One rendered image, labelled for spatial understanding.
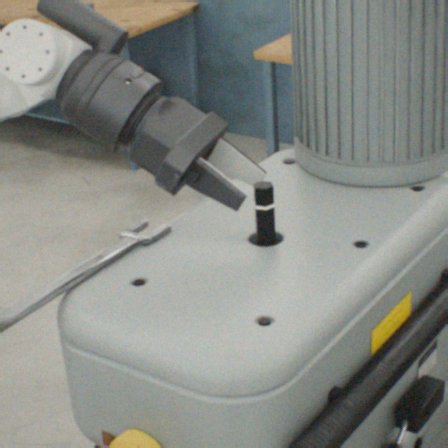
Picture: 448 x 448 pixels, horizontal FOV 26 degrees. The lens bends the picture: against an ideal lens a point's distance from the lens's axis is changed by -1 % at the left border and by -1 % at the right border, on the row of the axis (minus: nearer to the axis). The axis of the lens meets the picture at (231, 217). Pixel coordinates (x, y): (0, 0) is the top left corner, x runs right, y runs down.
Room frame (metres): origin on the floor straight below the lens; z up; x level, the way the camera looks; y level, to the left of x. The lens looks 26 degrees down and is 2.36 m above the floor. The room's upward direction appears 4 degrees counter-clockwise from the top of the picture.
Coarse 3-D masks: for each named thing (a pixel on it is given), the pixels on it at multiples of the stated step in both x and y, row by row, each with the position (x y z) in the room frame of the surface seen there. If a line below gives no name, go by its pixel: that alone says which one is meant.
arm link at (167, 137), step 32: (128, 64) 0.97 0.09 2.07; (96, 96) 0.93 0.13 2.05; (128, 96) 0.93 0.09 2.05; (160, 96) 0.97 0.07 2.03; (96, 128) 0.93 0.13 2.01; (128, 128) 0.93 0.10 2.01; (160, 128) 0.91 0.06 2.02; (192, 128) 0.93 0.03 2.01; (224, 128) 0.96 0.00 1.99; (160, 160) 0.90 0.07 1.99; (192, 160) 0.88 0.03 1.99
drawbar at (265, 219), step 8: (256, 184) 0.91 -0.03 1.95; (264, 184) 0.91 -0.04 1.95; (272, 184) 0.91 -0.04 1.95; (256, 192) 0.90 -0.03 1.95; (264, 192) 0.90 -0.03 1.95; (272, 192) 0.90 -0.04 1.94; (256, 200) 0.90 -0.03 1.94; (264, 200) 0.90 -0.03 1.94; (272, 200) 0.90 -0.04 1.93; (272, 208) 0.90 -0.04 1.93; (256, 216) 0.90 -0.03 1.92; (264, 216) 0.90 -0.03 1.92; (272, 216) 0.90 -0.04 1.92; (256, 224) 0.90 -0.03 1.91; (264, 224) 0.90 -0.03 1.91; (272, 224) 0.90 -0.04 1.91; (256, 232) 0.91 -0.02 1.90; (264, 232) 0.90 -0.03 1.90; (272, 232) 0.90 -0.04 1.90; (256, 240) 0.91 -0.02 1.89; (264, 240) 0.90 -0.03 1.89; (272, 240) 0.90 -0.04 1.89
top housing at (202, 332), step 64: (320, 192) 1.01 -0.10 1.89; (384, 192) 1.00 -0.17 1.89; (128, 256) 0.89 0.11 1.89; (192, 256) 0.88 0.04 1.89; (256, 256) 0.87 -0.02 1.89; (320, 256) 0.86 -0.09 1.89; (384, 256) 0.86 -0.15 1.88; (64, 320) 0.79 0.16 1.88; (128, 320) 0.76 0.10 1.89; (192, 320) 0.75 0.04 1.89; (256, 320) 0.75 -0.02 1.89; (320, 320) 0.75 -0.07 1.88; (384, 320) 0.84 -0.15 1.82; (128, 384) 0.73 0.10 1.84; (192, 384) 0.69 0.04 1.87; (256, 384) 0.68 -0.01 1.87; (320, 384) 0.74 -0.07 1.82
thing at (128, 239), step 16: (144, 224) 0.95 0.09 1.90; (128, 240) 0.91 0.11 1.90; (144, 240) 0.91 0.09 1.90; (96, 256) 0.87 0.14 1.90; (112, 256) 0.88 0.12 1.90; (80, 272) 0.84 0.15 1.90; (48, 288) 0.82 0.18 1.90; (64, 288) 0.82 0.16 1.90; (16, 304) 0.79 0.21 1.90; (32, 304) 0.79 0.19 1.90; (0, 320) 0.76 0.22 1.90; (16, 320) 0.77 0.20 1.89
